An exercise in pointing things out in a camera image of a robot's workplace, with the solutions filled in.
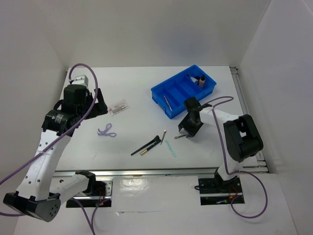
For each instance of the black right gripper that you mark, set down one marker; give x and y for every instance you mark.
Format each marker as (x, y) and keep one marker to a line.
(184, 124)

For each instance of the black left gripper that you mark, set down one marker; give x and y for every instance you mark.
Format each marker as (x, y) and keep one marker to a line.
(99, 108)

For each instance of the purple eyelash curler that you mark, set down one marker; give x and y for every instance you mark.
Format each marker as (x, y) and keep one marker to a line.
(106, 132)

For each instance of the silver small tool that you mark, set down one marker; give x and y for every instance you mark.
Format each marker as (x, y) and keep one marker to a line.
(163, 136)

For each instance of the teal plastic applicator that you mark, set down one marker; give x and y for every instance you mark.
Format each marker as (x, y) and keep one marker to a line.
(170, 148)

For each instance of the green gold mascara pencil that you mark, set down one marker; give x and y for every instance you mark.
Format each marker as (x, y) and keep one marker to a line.
(150, 147)

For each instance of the red lip gloss tube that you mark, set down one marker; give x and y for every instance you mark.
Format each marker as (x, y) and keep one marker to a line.
(168, 103)

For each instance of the beige foundation bottle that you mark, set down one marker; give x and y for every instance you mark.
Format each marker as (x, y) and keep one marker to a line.
(201, 82)

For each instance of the clear tube black cap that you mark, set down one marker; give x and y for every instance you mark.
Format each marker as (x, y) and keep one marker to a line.
(195, 79)

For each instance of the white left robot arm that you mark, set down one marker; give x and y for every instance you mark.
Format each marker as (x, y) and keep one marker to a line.
(35, 196)

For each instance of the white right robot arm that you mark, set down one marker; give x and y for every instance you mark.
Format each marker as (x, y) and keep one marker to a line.
(239, 136)

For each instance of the black makeup brush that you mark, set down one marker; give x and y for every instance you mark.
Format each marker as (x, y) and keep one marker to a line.
(156, 138)

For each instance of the clear false eyelash case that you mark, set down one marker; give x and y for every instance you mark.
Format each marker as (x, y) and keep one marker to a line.
(118, 107)

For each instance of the blue compartment tray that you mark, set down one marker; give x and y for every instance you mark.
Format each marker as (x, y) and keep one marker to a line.
(179, 88)

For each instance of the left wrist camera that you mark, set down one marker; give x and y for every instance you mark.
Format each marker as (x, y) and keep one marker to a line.
(80, 80)

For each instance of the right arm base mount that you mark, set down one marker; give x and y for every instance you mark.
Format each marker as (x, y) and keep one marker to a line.
(213, 192)

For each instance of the aluminium side rail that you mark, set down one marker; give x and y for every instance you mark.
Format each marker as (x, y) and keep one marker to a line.
(253, 139)

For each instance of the aluminium front rail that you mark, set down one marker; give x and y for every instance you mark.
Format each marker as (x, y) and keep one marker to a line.
(157, 172)

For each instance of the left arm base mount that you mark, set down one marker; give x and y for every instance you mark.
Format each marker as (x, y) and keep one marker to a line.
(101, 195)

